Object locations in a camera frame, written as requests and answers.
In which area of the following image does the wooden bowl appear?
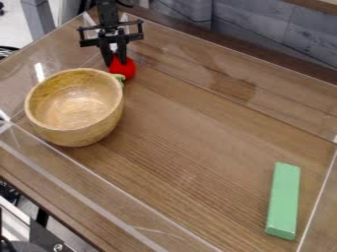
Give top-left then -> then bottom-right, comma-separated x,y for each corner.
23,68 -> 126,147

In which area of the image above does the black device bottom left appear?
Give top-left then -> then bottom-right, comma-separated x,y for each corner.
0,222 -> 74,252

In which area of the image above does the clear acrylic tray enclosure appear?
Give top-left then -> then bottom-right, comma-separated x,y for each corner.
0,11 -> 337,252

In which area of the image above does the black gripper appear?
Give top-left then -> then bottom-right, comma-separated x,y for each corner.
77,20 -> 143,67

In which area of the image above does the green rectangular block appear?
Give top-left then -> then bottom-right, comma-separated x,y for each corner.
264,162 -> 300,240

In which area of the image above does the red plush fruit green stem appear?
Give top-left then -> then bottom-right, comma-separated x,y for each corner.
109,56 -> 134,85

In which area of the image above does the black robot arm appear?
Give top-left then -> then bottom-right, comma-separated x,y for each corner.
77,0 -> 143,66

